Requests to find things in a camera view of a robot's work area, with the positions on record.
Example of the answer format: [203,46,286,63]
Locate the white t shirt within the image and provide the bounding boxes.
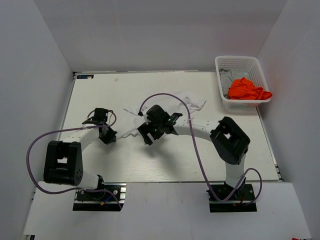
[115,91,207,140]

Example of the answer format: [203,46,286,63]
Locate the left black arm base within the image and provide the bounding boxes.
[72,182,127,212]

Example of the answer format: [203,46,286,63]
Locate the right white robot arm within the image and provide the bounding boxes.
[135,105,251,200]

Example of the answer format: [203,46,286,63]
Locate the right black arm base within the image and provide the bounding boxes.
[206,183,257,213]

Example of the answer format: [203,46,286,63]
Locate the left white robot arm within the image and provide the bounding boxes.
[43,108,117,200]

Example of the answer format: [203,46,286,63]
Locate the blue label sticker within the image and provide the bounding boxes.
[76,74,94,79]

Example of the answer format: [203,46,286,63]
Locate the grey t shirt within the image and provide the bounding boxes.
[219,68,248,99]

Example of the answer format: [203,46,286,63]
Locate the orange t shirt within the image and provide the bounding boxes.
[228,77,273,100]

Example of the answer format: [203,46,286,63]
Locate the white plastic laundry basket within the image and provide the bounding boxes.
[215,55,273,109]

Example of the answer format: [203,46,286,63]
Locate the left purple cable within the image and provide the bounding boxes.
[26,109,118,195]

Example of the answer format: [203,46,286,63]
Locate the purple cable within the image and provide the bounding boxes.
[137,92,263,206]
[26,109,118,195]

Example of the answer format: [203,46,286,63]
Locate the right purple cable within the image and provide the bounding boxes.
[137,92,263,206]

